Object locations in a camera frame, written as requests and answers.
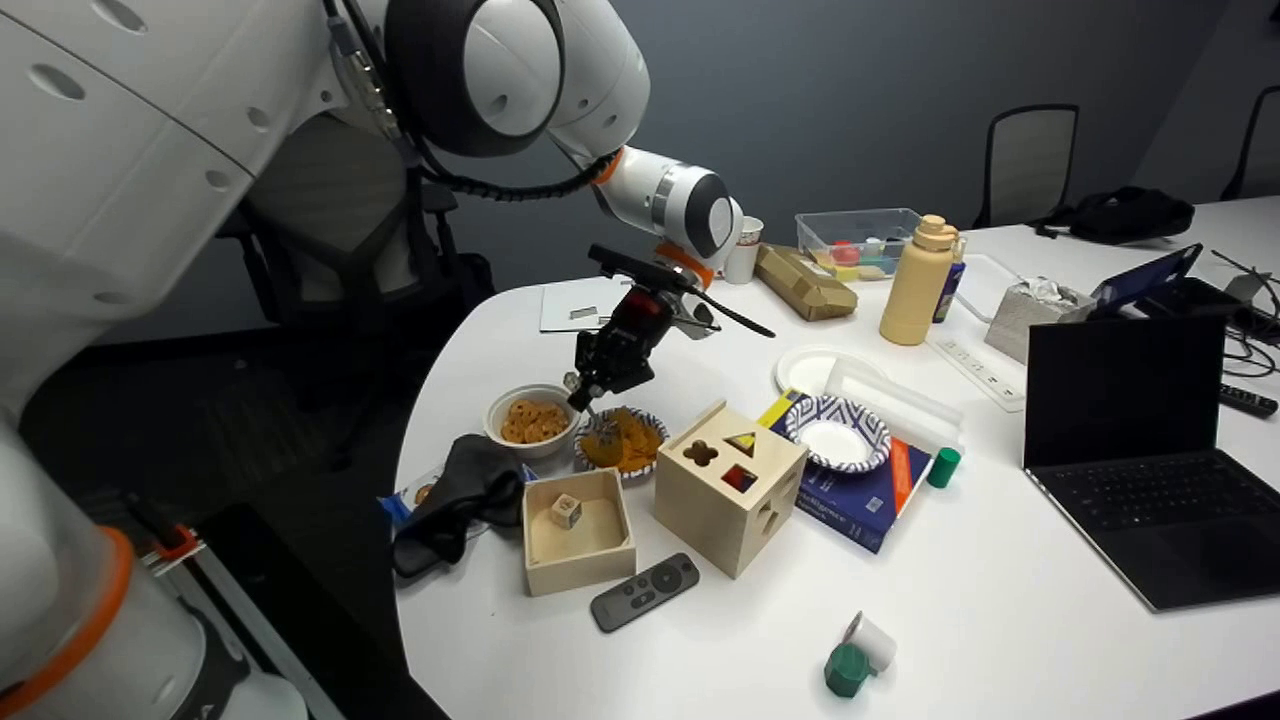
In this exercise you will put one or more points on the white bowl of pretzels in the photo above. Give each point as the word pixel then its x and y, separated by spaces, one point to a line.
pixel 532 422

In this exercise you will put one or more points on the wooden shape sorter cube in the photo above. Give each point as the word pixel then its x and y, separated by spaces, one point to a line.
pixel 725 512

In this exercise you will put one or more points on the grey metal strip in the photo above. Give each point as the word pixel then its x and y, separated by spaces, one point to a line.
pixel 582 314

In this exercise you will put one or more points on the dark blue book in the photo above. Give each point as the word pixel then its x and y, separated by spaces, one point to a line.
pixel 852 506

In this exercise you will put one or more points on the blue zip bag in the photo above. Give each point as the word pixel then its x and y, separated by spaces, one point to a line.
pixel 392 508

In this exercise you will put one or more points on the small bowl of orange snacks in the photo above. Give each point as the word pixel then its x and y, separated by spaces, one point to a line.
pixel 627 446

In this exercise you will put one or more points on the white adapter box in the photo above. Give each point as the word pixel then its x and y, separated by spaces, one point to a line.
pixel 1026 320

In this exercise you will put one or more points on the open wooden box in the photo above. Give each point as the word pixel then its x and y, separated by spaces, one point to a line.
pixel 579 544

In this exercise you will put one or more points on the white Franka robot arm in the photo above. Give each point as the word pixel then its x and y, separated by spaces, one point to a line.
pixel 135 133

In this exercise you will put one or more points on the small black device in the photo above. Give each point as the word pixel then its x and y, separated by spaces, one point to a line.
pixel 1250 400

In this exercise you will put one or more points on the tan bottle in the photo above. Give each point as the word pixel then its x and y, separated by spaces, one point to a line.
pixel 917 292

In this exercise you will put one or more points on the white power strip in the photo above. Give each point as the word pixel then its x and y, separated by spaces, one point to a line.
pixel 982 372

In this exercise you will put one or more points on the yellow green strip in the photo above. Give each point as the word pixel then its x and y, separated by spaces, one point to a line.
pixel 779 408

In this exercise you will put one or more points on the small green cylinder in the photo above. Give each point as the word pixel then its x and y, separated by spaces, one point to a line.
pixel 945 464

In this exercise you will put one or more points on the grey backed office chair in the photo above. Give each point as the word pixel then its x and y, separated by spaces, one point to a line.
pixel 1255 140
pixel 1030 160

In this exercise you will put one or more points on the white plate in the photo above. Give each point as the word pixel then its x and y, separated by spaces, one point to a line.
pixel 806 371

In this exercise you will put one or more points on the black bag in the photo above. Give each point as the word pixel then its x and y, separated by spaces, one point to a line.
pixel 1126 212

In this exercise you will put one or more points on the clear long plastic box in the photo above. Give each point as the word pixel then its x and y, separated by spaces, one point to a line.
pixel 905 404

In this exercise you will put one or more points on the clear plastic bin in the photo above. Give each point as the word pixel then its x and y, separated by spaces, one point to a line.
pixel 860 242

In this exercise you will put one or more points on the white flat board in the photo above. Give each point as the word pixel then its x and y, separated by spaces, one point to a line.
pixel 562 305

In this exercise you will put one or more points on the grey remote control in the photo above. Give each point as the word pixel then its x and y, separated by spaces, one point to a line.
pixel 647 593

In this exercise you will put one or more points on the small printed wooden cube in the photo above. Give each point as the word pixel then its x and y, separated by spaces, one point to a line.
pixel 564 508

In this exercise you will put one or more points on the white lidded cup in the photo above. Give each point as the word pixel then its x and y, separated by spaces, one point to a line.
pixel 751 254

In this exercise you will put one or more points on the metal spoon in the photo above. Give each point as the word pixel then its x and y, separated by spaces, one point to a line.
pixel 606 424

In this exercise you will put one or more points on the olive brown box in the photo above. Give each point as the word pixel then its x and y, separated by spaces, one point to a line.
pixel 806 282

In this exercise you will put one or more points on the black open laptop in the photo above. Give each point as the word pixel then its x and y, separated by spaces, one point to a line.
pixel 1133 424

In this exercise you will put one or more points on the black cloth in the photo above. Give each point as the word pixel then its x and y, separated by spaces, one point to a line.
pixel 460 501

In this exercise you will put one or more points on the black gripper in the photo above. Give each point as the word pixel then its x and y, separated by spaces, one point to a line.
pixel 627 343

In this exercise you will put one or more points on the robot base stand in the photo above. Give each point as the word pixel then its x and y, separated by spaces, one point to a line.
pixel 223 593

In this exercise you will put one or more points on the blue screen tablet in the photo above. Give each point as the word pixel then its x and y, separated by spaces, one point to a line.
pixel 1145 278

